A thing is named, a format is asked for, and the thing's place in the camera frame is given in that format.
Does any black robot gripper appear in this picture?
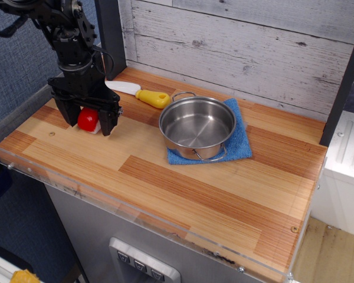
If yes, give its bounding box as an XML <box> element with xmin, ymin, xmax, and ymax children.
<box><xmin>48</xmin><ymin>52</ymin><xmax>122</xmax><ymax>136</ymax></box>

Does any dark left post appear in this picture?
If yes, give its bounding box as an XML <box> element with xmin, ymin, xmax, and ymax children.
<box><xmin>95</xmin><ymin>0</ymin><xmax>127</xmax><ymax>81</ymax></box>

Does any white aluminium side unit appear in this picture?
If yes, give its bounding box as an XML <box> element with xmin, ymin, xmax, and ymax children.
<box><xmin>311</xmin><ymin>111</ymin><xmax>354</xmax><ymax>235</ymax></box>

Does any dark right post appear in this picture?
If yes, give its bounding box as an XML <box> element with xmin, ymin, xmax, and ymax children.
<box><xmin>319</xmin><ymin>46</ymin><xmax>354</xmax><ymax>147</ymax></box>

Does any dark post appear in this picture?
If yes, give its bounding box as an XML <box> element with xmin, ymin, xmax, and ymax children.
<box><xmin>95</xmin><ymin>0</ymin><xmax>127</xmax><ymax>81</ymax></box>
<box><xmin>319</xmin><ymin>46</ymin><xmax>354</xmax><ymax>147</ymax></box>

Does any red toy sushi box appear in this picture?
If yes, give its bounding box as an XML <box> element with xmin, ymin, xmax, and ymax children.
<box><xmin>77</xmin><ymin>107</ymin><xmax>101</xmax><ymax>134</ymax></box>

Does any clear acrylic guard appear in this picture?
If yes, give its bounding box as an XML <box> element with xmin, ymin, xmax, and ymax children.
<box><xmin>0</xmin><ymin>139</ymin><xmax>323</xmax><ymax>282</ymax></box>

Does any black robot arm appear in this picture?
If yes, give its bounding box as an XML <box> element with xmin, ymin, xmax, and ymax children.
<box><xmin>0</xmin><ymin>1</ymin><xmax>123</xmax><ymax>136</ymax></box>

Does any yellow white toy knife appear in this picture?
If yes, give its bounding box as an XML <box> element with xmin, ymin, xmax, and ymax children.
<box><xmin>105</xmin><ymin>81</ymin><xmax>171</xmax><ymax>109</ymax></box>

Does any blue cloth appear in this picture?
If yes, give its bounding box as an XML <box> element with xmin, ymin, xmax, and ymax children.
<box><xmin>167</xmin><ymin>98</ymin><xmax>253</xmax><ymax>165</ymax></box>

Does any stainless steel pot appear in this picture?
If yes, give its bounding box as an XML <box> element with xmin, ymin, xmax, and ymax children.
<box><xmin>159</xmin><ymin>91</ymin><xmax>237</xmax><ymax>162</ymax></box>

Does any silver button panel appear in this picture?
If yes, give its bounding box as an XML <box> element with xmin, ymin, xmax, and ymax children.
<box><xmin>109</xmin><ymin>237</ymin><xmax>181</xmax><ymax>283</ymax></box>

